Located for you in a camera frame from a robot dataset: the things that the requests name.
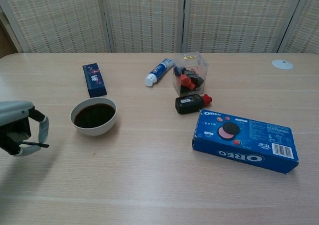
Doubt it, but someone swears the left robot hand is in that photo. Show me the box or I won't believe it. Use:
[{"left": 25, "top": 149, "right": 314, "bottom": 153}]
[{"left": 0, "top": 101, "right": 50, "bottom": 157}]

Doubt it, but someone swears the black plastic spoon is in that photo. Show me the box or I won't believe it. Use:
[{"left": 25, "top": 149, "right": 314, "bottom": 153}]
[{"left": 18, "top": 141, "right": 50, "bottom": 148}]

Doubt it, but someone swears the white bowl with dark liquid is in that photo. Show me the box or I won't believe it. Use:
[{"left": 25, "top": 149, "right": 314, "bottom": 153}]
[{"left": 70, "top": 97, "right": 118, "bottom": 136}]

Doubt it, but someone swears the dark blue patterned box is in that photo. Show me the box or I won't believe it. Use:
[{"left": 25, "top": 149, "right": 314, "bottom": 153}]
[{"left": 82, "top": 63, "right": 108, "bottom": 98}]

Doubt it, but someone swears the woven folding screen panel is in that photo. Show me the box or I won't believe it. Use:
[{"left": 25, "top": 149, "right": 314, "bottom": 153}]
[
  {"left": 278, "top": 0, "right": 319, "bottom": 54},
  {"left": 183, "top": 0, "right": 306, "bottom": 54},
  {"left": 101, "top": 0, "right": 187, "bottom": 53},
  {"left": 0, "top": 0, "right": 112, "bottom": 54}
]

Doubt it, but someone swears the blue white toothpaste tube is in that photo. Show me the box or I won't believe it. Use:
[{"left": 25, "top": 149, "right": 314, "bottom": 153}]
[{"left": 145, "top": 58, "right": 175, "bottom": 87}]

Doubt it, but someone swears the black ink bottle red cap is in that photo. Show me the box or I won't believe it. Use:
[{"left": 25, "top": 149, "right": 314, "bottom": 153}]
[{"left": 174, "top": 94, "right": 213, "bottom": 115}]

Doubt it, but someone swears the clear plastic cube box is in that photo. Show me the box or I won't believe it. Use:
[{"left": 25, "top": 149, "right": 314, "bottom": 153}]
[{"left": 171, "top": 51, "right": 209, "bottom": 97}]

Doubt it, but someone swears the blue Oreo cookie box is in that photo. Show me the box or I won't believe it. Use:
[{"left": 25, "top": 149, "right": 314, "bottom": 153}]
[{"left": 191, "top": 109, "right": 299, "bottom": 175}]

